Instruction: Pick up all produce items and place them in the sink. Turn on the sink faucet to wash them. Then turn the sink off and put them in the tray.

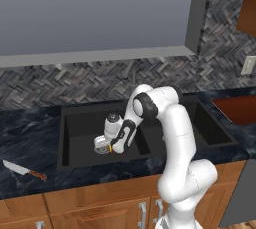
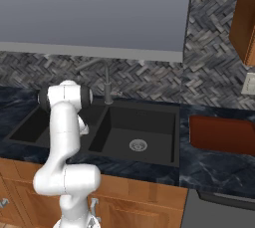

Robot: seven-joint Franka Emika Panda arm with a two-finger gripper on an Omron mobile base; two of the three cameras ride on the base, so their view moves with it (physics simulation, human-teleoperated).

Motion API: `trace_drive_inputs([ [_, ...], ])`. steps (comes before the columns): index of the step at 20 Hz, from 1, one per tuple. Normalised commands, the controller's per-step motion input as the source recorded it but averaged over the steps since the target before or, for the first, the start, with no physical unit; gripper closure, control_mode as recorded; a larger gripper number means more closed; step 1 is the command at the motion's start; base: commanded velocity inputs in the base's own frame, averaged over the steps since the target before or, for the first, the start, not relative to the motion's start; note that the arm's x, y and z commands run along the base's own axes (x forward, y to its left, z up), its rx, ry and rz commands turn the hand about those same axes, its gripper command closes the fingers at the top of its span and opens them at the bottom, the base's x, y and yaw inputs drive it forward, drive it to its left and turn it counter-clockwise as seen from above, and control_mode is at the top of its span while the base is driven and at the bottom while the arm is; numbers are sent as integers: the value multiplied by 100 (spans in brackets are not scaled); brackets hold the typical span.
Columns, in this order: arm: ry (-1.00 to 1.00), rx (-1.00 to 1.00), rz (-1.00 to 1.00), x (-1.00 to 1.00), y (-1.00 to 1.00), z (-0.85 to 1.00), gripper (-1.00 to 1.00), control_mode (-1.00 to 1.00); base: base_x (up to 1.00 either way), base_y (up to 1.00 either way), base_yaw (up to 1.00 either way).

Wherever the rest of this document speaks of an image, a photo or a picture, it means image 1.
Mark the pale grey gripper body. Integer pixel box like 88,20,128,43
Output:
93,135,112,155

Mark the black double sink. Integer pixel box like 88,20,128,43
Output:
55,94,240,172

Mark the wooden panel under sink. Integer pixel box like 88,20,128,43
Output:
43,173,166,215

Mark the dark sink faucet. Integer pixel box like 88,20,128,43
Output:
127,67,139,98

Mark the reddish brown tray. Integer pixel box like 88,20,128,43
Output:
211,94,256,127

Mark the wooden cupboard door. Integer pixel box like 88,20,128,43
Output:
148,180,238,229
49,197,152,229
0,217,54,229

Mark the wooden drawer front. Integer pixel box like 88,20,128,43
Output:
0,193,50,225

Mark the grey window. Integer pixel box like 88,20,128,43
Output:
0,0,213,68

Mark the grey dishwasher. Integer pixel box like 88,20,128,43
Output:
218,158,256,228

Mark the knife with brown handle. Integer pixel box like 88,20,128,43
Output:
2,159,48,182

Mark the white wall outlet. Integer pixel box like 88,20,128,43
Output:
240,55,256,76

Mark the brown wooden wall cupboard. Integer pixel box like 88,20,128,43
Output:
236,0,256,38

